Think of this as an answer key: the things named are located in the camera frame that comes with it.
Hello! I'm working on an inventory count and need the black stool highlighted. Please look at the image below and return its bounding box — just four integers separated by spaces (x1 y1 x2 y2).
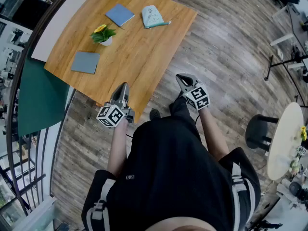
245 114 280 153

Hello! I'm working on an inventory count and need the light teal printed pouch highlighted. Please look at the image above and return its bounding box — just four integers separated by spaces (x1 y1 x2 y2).
141 5 172 29

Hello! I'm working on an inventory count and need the grey desk with white legs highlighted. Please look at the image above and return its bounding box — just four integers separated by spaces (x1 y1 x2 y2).
270 2 308 48

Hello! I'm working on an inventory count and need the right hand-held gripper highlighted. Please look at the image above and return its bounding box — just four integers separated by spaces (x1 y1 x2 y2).
175 73 211 111

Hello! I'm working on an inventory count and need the black metal stand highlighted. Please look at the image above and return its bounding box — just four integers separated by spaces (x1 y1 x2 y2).
264 55 308 81

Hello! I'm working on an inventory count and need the grey notebook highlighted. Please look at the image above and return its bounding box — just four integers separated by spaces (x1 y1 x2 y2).
71 51 101 75

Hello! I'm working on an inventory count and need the white board panel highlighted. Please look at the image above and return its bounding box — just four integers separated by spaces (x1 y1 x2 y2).
31 0 106 63

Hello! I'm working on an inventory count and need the person's left forearm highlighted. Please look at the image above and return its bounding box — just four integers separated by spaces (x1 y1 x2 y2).
107 118 128 178

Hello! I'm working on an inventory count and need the round cream table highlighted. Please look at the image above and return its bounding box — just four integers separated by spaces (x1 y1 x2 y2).
266 102 304 180

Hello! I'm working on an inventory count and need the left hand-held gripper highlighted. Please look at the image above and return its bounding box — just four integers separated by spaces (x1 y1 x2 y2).
96 82 135 129

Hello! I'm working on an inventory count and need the person's black clothing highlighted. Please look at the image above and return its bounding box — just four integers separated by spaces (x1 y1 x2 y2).
81 94 262 231

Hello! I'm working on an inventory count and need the blue notebook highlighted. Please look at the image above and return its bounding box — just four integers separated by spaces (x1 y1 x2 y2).
104 3 135 27

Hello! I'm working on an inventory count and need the potted sunflower plant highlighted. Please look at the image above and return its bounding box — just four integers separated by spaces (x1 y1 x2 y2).
90 24 117 47

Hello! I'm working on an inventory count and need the green board panel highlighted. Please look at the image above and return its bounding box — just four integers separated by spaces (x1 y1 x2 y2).
18 56 70 137

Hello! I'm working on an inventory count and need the person's left black shoe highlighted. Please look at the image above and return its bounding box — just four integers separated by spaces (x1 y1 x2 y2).
149 108 161 120

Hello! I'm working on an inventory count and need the person's right forearm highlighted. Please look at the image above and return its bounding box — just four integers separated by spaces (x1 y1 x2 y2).
198 107 231 165

